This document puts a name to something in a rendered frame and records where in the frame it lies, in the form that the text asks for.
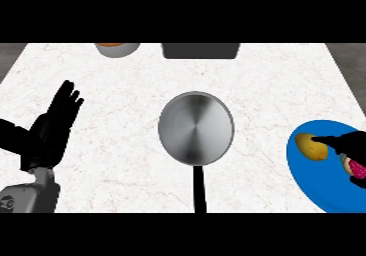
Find grey cup orange contents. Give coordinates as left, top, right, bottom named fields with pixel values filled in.
left=94, top=42, right=141, bottom=59

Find yellow potato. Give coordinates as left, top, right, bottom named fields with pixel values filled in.
left=294, top=132, right=330, bottom=162

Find blue plate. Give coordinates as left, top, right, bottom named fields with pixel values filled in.
left=285, top=119, right=366, bottom=214

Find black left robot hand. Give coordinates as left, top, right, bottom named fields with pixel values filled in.
left=0, top=79, right=85, bottom=173

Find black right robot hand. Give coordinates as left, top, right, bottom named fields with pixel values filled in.
left=310, top=130, right=366, bottom=192

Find silver frying pan black handle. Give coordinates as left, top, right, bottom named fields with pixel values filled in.
left=156, top=90, right=236, bottom=214

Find pink frosted cupcake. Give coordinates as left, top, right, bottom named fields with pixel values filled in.
left=341, top=155, right=366, bottom=180

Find dark grey box appliance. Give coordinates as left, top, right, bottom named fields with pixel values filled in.
left=161, top=42, right=242, bottom=60

